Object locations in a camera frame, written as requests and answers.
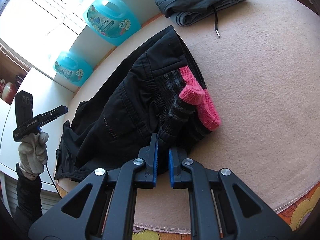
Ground wooden shelf cabinet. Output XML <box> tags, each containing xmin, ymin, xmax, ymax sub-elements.
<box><xmin>1</xmin><ymin>46</ymin><xmax>31</xmax><ymax>91</ymax></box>

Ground red white ceramic jar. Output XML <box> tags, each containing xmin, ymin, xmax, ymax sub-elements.
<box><xmin>1</xmin><ymin>82</ymin><xmax>17</xmax><ymax>105</ymax></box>

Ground beige towel mat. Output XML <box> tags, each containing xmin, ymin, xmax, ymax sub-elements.
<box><xmin>56</xmin><ymin>0</ymin><xmax>320</xmax><ymax>233</ymax></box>

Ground black pants pink waistband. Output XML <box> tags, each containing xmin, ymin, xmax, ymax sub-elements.
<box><xmin>55</xmin><ymin>26</ymin><xmax>221</xmax><ymax>182</ymax></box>

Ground left white gloved hand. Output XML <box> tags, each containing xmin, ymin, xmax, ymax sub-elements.
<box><xmin>18</xmin><ymin>131</ymin><xmax>49</xmax><ymax>180</ymax></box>

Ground left black sleeve forearm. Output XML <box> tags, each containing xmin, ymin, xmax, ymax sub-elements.
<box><xmin>14</xmin><ymin>163</ymin><xmax>42</xmax><ymax>236</ymax></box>

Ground small blue detergent jug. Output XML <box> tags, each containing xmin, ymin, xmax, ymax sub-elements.
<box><xmin>53</xmin><ymin>51</ymin><xmax>93</xmax><ymax>87</ymax></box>

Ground folded grey pants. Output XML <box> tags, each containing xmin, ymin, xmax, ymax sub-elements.
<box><xmin>170</xmin><ymin>0</ymin><xmax>245</xmax><ymax>27</ymax></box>

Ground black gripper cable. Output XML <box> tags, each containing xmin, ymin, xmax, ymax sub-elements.
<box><xmin>43</xmin><ymin>163</ymin><xmax>63</xmax><ymax>201</ymax></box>

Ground orange floral bed sheet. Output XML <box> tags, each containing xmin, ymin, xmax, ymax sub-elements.
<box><xmin>132</xmin><ymin>183</ymin><xmax>319</xmax><ymax>239</ymax></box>

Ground large blue detergent jug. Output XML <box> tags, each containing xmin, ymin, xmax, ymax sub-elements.
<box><xmin>83</xmin><ymin>0</ymin><xmax>141</xmax><ymax>46</ymax></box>

